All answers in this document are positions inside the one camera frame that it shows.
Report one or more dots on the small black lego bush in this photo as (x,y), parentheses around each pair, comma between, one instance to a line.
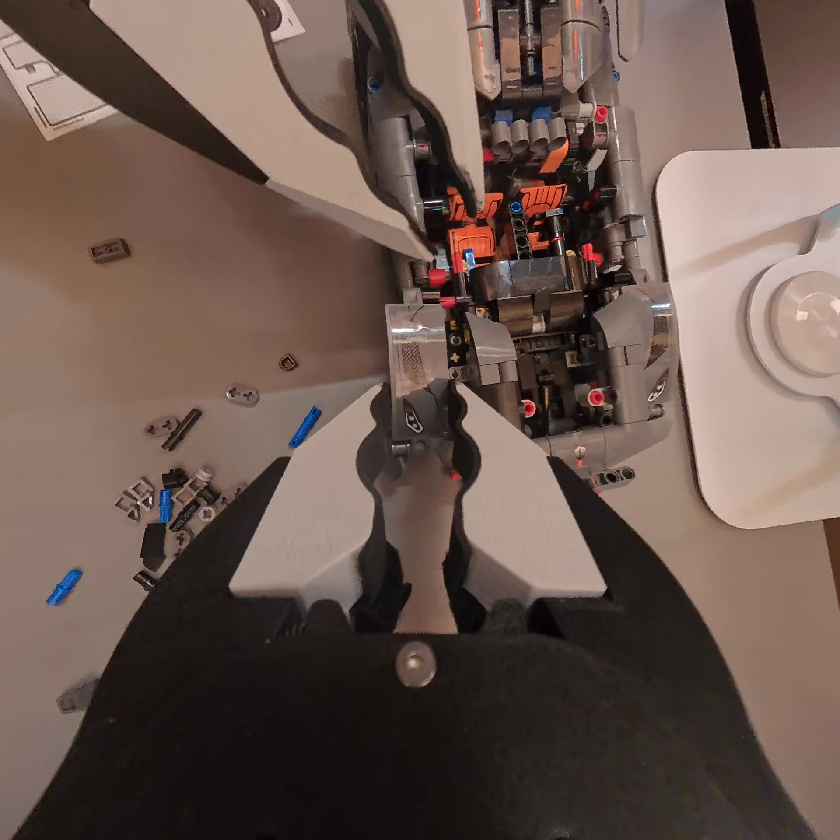
(289,363)

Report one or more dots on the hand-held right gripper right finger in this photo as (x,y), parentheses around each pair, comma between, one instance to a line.
(531,525)

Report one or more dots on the dark grey lego fender assembly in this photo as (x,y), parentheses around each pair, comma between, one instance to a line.
(420,354)

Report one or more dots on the black lego pin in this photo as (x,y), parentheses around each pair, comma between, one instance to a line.
(184,430)

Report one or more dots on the grey lego car model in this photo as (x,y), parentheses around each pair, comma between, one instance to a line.
(558,315)

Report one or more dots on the grey lego axle connector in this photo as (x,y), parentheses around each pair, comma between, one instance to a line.
(159,426)

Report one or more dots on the cluster of small lego connectors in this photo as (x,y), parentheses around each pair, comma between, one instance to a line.
(152,544)

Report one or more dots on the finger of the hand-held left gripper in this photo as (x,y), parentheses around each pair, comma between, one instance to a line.
(433,65)
(229,98)

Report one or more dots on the grey two-hole lego connector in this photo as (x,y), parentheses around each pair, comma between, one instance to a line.
(243,396)

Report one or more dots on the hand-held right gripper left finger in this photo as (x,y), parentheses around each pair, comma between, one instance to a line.
(308,525)

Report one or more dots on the lego sticker sheet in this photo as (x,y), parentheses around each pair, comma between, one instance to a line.
(52,105)

